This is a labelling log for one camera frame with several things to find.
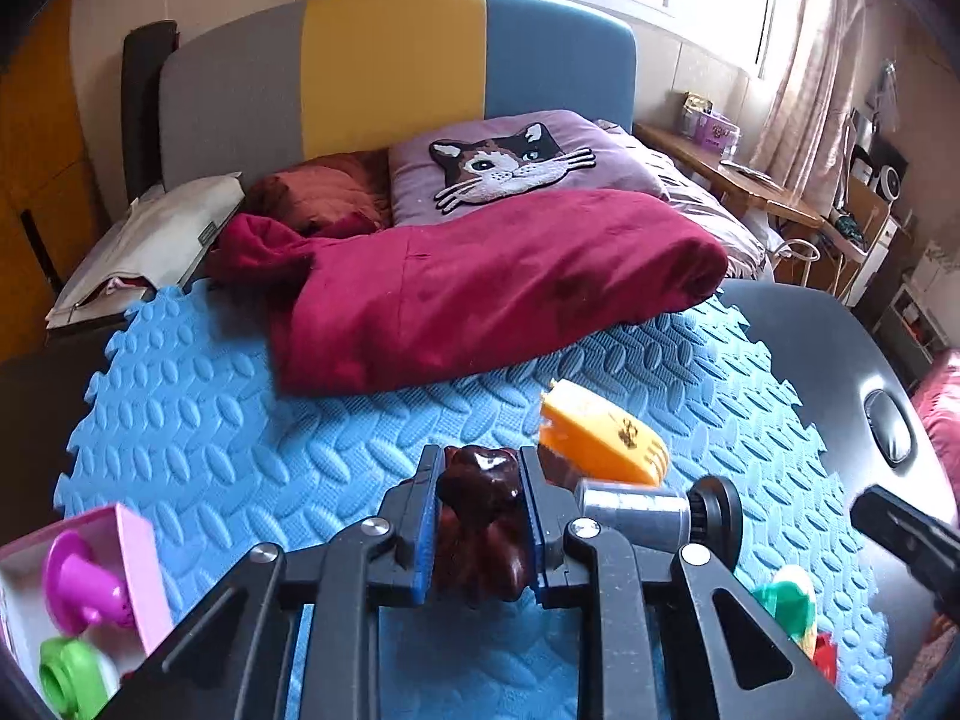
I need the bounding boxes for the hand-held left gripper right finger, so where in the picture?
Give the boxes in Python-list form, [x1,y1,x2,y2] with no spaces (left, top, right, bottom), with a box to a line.
[517,446,860,720]

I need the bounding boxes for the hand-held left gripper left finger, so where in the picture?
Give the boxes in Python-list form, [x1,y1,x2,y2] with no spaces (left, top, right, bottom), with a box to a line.
[97,444,443,720]

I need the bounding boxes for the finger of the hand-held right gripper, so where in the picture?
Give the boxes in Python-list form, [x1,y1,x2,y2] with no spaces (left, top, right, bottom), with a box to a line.
[850,485,960,610]

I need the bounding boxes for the brown glossy figurine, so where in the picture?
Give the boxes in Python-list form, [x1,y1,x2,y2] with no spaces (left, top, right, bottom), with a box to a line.
[433,444,580,605]

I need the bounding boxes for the silver black lens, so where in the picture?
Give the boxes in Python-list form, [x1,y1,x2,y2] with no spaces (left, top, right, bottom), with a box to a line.
[574,475,743,563]

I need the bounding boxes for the yellow plastic clip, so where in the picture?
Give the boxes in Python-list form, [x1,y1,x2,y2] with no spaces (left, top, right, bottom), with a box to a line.
[540,381,671,486]

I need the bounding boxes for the green plastic cup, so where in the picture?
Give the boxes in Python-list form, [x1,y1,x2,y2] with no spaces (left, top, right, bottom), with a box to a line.
[752,564,818,635]

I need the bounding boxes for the red puzzle piece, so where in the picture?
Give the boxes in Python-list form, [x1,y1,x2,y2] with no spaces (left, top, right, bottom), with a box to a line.
[812,634,841,687]

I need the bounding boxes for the pink cardboard box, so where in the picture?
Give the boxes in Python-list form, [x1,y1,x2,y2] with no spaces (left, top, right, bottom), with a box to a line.
[0,504,175,720]

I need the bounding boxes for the magenta plastic toy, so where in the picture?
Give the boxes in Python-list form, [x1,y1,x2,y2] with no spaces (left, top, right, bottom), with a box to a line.
[43,530,137,637]

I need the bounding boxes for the pink patterned fabric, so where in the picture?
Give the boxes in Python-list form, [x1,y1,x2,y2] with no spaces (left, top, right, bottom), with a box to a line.
[910,349,960,481]

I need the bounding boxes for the blue foam mat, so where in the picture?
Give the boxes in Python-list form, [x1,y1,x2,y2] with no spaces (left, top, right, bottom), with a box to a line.
[60,281,893,720]

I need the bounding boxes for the white storage shelf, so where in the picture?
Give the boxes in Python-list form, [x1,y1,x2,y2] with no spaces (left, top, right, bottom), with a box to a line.
[874,240,960,372]

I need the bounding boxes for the dark red blanket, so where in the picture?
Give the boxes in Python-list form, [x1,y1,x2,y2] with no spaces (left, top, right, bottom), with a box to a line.
[206,187,730,397]

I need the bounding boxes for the rust brown pillow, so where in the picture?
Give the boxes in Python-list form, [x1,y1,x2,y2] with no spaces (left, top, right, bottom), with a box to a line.
[244,152,392,235]

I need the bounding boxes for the purple cat pillow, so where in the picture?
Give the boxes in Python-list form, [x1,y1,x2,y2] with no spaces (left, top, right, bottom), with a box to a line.
[386,109,672,227]

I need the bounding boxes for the pink duvet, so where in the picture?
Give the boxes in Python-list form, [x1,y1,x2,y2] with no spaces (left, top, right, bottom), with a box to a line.
[596,118,785,282]

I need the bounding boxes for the wooden side table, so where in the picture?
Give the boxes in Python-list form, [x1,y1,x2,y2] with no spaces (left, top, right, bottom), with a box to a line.
[634,122,826,230]

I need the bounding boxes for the purple storage box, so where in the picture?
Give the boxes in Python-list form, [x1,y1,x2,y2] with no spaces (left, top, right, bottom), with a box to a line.
[679,92,743,149]

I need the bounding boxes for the pink curtain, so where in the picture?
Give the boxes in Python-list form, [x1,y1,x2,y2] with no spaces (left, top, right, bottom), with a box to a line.
[761,0,908,200]

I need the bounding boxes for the grey yellow blue headboard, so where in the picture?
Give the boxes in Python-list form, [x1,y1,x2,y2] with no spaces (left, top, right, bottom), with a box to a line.
[157,0,638,192]

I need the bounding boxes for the brown wooden wardrobe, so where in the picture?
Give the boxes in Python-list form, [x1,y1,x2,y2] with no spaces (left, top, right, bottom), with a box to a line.
[0,0,98,361]

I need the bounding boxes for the white wire rack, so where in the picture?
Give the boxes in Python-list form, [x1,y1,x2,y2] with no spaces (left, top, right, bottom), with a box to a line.
[772,238,820,287]

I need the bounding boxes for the black thin post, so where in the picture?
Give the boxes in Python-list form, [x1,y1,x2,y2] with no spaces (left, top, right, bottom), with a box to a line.
[20,208,65,297]

